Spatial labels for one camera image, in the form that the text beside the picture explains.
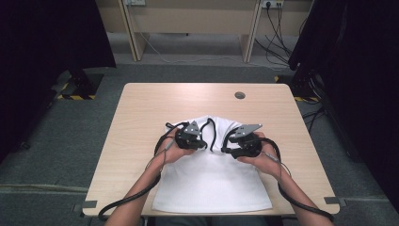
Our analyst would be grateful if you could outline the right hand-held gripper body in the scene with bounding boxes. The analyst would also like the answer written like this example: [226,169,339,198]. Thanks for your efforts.
[233,122,263,159]

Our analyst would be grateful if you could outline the black floor cable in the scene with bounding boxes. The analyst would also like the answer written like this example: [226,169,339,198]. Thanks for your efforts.
[302,106,327,134]

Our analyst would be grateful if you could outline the black curtain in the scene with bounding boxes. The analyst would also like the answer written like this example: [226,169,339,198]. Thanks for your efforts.
[0,0,117,164]
[288,0,399,215]

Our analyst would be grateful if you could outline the person's right hand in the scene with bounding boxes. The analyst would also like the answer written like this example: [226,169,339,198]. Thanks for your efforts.
[236,131,283,178]

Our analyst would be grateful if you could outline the person's left hand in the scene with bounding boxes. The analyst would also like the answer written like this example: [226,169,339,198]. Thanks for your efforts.
[156,130,197,166]

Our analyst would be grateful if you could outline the thin grey cable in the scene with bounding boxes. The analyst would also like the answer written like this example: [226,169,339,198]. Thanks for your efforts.
[145,139,177,173]
[262,150,293,181]

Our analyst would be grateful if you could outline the tangle of black cables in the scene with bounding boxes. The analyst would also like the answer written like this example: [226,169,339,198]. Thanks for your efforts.
[253,3,310,69]

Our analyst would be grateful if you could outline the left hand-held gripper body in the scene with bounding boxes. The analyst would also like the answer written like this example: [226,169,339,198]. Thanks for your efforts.
[174,121,202,151]

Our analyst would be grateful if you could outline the white tank top black trim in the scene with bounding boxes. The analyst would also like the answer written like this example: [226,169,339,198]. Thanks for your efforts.
[152,115,273,214]

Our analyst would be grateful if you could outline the grey tape piece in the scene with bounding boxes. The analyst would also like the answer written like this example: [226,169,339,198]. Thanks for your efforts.
[324,196,347,207]
[72,200,98,215]

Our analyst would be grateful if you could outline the black stand base hazard tape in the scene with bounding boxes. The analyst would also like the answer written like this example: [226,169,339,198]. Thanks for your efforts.
[274,73,322,104]
[56,68,104,102]

